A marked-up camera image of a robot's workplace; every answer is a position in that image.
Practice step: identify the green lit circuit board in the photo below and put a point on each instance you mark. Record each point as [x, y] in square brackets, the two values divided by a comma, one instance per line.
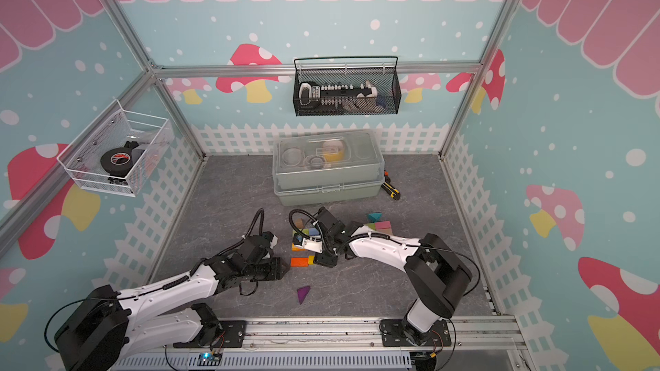
[210, 360]

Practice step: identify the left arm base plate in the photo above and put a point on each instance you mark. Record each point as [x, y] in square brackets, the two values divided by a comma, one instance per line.
[229, 334]

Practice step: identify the yellow black screwdriver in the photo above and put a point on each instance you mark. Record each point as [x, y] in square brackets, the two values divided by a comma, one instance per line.
[391, 191]

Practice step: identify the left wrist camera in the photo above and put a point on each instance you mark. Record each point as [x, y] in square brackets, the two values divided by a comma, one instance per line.
[270, 238]

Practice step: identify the white black tool in basket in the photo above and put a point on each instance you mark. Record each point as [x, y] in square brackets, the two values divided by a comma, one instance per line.
[314, 96]

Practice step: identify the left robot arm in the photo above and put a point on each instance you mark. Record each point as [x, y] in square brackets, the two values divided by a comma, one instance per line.
[109, 325]

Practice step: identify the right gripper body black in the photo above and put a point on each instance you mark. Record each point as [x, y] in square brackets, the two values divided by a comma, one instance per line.
[327, 256]

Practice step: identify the teal triangle block top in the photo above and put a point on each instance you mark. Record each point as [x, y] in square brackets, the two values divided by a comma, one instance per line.
[374, 217]

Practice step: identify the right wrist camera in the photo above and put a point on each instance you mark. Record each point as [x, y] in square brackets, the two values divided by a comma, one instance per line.
[312, 244]

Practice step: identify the purple triangle block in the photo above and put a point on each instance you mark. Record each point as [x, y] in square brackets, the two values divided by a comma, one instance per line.
[302, 293]

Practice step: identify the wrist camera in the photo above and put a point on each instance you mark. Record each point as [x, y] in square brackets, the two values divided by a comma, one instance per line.
[312, 244]
[270, 238]

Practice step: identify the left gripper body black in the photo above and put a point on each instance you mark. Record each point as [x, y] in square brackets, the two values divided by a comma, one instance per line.
[265, 270]

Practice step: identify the black tape roll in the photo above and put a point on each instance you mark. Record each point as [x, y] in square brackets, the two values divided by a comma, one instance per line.
[117, 162]

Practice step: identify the translucent plastic storage box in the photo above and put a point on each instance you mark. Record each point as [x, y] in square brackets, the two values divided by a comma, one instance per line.
[324, 168]

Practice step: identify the white wire basket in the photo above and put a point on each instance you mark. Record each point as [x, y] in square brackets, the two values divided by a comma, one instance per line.
[147, 135]

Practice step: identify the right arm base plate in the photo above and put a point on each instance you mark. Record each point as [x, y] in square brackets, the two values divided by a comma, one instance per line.
[399, 333]

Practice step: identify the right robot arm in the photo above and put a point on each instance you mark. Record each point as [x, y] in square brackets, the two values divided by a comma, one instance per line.
[440, 276]

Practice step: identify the pink block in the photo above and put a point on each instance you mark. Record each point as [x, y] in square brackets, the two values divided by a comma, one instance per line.
[380, 226]

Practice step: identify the black wire mesh basket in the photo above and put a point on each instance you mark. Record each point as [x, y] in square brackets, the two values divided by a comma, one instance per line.
[381, 71]

